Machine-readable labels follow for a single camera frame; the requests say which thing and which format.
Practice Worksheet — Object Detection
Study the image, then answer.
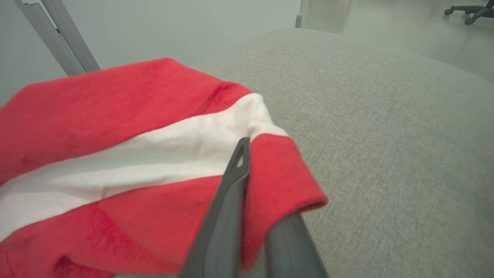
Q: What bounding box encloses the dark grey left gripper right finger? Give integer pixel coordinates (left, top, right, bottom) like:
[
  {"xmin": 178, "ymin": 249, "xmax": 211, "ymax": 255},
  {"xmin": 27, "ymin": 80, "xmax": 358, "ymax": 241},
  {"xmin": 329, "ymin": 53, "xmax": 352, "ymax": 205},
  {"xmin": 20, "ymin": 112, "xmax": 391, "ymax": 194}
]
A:
[{"xmin": 264, "ymin": 212, "xmax": 329, "ymax": 278}]

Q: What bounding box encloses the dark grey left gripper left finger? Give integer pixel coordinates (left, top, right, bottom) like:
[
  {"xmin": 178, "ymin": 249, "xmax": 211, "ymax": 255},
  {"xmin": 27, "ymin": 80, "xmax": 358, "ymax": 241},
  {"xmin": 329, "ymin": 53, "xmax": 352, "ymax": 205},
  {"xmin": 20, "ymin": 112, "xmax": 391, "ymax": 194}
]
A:
[{"xmin": 178, "ymin": 137, "xmax": 252, "ymax": 278}]

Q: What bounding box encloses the red shorts white waistband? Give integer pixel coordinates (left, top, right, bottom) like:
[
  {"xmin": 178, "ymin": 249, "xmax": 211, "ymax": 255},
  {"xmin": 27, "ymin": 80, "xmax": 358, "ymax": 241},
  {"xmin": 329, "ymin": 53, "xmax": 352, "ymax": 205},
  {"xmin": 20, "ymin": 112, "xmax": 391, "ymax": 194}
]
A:
[{"xmin": 0, "ymin": 57, "xmax": 329, "ymax": 278}]

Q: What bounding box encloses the grey fabric sofa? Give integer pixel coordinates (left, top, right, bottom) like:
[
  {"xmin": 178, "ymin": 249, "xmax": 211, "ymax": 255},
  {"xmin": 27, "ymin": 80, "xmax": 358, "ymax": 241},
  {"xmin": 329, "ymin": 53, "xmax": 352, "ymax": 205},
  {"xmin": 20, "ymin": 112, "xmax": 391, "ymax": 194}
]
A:
[{"xmin": 112, "ymin": 27, "xmax": 494, "ymax": 278}]

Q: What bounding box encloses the black office chair base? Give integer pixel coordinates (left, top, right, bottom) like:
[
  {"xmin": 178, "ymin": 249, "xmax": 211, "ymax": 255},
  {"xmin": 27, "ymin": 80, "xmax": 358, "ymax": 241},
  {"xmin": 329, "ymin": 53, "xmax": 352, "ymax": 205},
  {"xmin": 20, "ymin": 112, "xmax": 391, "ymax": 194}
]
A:
[{"xmin": 444, "ymin": 0, "xmax": 494, "ymax": 25}]

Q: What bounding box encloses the thin grey metal post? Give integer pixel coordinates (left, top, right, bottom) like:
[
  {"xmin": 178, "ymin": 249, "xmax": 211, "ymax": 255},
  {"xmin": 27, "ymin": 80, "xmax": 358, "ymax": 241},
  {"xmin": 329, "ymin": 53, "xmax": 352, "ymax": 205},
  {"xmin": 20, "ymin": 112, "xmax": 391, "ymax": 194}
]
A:
[{"xmin": 295, "ymin": 0, "xmax": 309, "ymax": 28}]

